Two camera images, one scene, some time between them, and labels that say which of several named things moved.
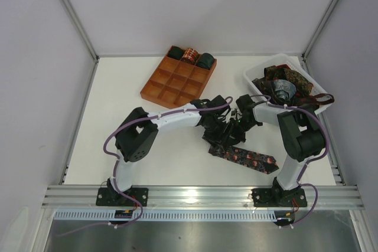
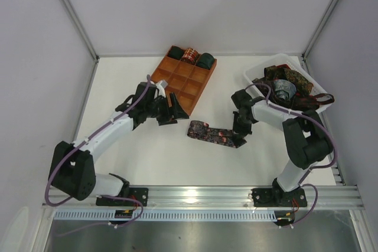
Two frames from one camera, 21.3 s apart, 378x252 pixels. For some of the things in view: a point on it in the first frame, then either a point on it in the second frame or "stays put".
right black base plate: [272, 198] stays put
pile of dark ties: [283, 84] stays put
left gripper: [217, 135] → [165, 111]
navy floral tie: [263, 163] → [199, 130]
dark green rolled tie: [176, 52] stays put
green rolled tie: [205, 61] stays put
